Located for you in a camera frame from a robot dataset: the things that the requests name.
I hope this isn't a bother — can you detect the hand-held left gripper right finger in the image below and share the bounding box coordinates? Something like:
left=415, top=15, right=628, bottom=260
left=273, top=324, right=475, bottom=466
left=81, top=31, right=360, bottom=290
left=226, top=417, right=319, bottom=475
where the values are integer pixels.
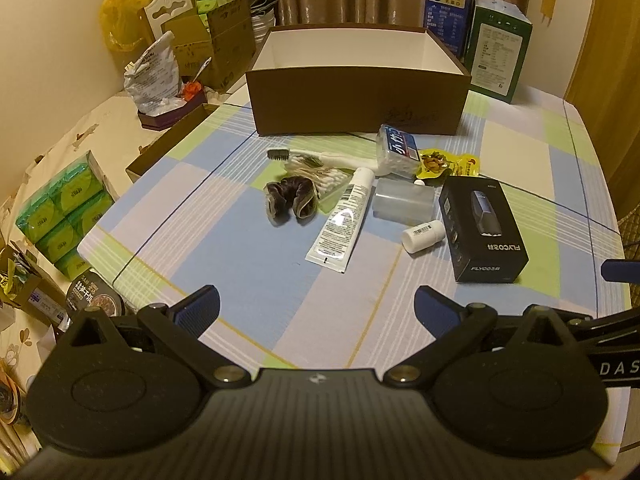
left=384, top=285, right=592, bottom=387

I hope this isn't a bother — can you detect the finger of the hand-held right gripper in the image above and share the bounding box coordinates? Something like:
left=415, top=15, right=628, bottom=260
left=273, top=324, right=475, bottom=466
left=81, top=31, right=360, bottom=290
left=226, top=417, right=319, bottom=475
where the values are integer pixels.
left=601, top=259, right=640, bottom=282
left=570, top=305, right=640, bottom=356

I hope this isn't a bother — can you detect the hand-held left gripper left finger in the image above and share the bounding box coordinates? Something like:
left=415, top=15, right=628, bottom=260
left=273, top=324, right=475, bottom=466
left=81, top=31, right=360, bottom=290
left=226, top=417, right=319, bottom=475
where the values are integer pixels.
left=55, top=284, right=247, bottom=389

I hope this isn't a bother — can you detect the black shaver box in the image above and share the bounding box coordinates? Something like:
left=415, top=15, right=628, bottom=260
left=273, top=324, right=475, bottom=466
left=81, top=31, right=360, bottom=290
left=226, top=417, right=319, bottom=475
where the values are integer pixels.
left=438, top=176, right=530, bottom=283

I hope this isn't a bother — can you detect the brown hair scrunchie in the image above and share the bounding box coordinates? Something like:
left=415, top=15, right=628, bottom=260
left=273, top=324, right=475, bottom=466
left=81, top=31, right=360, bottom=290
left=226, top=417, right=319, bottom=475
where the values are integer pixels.
left=263, top=176, right=319, bottom=223

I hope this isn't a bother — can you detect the yellow snack packet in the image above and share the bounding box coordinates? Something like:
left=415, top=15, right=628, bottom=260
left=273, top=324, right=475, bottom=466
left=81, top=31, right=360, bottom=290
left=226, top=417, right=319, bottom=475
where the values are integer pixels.
left=415, top=147, right=481, bottom=181

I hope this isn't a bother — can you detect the clear blue-labelled floss box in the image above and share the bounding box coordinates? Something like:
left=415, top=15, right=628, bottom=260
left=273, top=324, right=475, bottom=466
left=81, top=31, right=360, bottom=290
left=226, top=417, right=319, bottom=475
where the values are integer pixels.
left=376, top=124, right=423, bottom=178

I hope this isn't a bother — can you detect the white electric toothbrush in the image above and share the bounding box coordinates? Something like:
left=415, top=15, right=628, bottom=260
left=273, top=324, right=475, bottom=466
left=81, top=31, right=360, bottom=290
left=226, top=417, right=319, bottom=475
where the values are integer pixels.
left=266, top=148, right=388, bottom=172

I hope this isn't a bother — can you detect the brown cardboard box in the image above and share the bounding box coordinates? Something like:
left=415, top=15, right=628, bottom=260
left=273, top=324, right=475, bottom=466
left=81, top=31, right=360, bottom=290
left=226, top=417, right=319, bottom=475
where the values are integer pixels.
left=245, top=24, right=473, bottom=137

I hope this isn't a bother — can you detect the wicker chair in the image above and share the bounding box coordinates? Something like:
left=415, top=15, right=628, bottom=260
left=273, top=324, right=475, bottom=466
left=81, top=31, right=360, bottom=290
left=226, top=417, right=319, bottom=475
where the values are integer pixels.
left=617, top=205, right=640, bottom=251

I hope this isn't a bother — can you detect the small white bottle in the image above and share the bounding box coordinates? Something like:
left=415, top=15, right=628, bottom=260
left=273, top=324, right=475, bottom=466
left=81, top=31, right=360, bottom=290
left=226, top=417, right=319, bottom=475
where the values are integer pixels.
left=401, top=219, right=446, bottom=255

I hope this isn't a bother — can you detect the black instant food bowl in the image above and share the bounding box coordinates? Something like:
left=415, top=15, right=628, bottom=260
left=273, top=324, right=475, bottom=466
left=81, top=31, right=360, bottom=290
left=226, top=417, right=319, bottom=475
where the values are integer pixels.
left=65, top=269, right=126, bottom=328

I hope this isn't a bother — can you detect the clear plastic case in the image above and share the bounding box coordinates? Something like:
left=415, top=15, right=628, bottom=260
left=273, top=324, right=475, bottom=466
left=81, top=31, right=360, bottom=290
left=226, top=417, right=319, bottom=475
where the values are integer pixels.
left=372, top=177, right=435, bottom=226

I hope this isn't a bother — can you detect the white cream tube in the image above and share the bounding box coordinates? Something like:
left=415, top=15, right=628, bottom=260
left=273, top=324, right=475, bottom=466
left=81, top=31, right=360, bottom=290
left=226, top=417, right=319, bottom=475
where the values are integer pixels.
left=305, top=167, right=376, bottom=274

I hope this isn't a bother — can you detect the open flat cardboard box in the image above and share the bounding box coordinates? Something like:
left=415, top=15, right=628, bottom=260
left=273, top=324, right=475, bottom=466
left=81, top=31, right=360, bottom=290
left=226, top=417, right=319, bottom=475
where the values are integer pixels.
left=125, top=102, right=221, bottom=183

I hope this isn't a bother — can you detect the cotton swab pack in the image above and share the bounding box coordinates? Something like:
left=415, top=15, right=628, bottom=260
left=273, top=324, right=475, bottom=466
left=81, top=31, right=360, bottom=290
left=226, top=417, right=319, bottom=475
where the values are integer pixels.
left=284, top=155, right=351, bottom=196

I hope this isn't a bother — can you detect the cardboard box with packets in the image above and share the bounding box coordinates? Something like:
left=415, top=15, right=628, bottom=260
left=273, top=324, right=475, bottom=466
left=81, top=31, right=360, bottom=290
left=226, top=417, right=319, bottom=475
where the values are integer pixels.
left=0, top=245, right=71, bottom=331

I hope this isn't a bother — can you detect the green tissue pack bundle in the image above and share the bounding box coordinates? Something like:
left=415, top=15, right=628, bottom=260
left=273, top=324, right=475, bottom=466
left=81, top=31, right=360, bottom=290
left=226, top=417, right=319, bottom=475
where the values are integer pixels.
left=15, top=150, right=116, bottom=278

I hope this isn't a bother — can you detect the purple box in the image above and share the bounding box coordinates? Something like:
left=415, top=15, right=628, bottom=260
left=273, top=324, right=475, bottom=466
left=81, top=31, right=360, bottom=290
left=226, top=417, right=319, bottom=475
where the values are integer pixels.
left=137, top=91, right=208, bottom=132

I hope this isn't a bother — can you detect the wooden door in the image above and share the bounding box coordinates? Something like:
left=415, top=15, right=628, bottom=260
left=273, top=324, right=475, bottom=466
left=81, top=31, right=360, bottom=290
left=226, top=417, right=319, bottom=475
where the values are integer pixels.
left=565, top=0, right=640, bottom=161

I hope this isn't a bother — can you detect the silver foil bag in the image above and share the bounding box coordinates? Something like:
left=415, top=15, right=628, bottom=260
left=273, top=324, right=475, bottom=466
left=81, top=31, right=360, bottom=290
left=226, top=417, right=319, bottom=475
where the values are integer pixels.
left=124, top=31, right=186, bottom=111

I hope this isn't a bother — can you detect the green printed carton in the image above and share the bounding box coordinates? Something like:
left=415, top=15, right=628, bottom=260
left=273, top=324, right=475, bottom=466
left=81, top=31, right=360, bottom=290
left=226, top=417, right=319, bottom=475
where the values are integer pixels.
left=462, top=0, right=533, bottom=105

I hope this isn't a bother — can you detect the stack of white plates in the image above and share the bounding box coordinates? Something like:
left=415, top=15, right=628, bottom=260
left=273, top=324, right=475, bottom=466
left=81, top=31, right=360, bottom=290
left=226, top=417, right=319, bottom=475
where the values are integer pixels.
left=250, top=0, right=278, bottom=43

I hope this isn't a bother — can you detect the blue printed carton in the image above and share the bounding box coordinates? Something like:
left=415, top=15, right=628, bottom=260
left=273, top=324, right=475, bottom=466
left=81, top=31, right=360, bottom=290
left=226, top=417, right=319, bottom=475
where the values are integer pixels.
left=424, top=0, right=476, bottom=58

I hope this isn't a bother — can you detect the yellow plastic bag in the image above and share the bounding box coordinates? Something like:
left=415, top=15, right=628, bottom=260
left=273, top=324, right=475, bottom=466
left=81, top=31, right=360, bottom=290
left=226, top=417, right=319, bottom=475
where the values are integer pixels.
left=100, top=0, right=151, bottom=53

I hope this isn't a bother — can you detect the carton with white handle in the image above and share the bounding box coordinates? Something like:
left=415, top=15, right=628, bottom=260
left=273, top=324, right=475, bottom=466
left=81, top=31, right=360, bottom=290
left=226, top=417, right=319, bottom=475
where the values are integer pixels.
left=144, top=0, right=216, bottom=81

